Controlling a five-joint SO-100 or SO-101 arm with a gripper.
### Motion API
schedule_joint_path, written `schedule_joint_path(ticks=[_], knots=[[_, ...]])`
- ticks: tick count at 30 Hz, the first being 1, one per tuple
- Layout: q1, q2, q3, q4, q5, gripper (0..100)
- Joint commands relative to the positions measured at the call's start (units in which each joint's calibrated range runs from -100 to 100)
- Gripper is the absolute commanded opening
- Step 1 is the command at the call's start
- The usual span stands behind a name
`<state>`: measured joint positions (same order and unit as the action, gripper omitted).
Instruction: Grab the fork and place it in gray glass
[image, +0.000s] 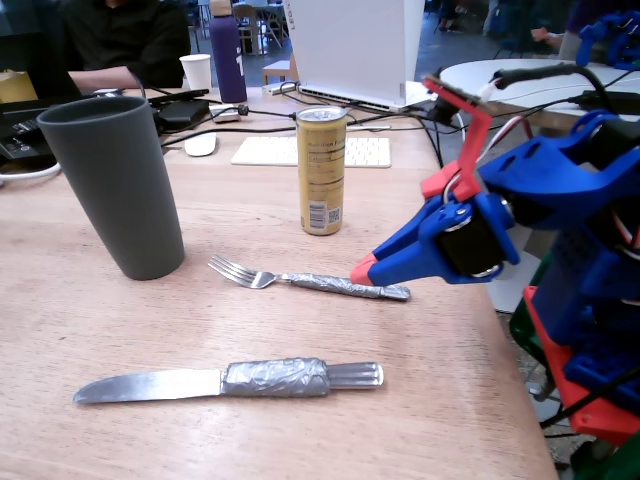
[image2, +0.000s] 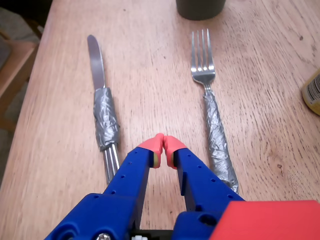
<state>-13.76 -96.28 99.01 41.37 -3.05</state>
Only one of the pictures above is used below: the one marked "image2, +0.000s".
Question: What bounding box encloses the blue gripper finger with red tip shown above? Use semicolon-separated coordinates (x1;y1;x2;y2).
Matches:
163;135;245;240
44;133;165;240

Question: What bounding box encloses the fork with taped handle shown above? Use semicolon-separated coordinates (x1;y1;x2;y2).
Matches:
190;28;240;195

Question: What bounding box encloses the yellow drink can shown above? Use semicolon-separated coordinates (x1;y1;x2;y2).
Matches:
301;67;320;115

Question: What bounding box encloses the light wooden chair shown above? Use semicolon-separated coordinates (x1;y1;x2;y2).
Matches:
0;32;39;131

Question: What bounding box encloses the tall gray cup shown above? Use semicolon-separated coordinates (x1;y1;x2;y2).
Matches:
175;0;227;21

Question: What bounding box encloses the knife with taped handle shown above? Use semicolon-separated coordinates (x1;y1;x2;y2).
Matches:
86;34;121;186

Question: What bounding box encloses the red wrist camera mount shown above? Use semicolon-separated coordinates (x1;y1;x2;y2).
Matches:
209;199;320;240

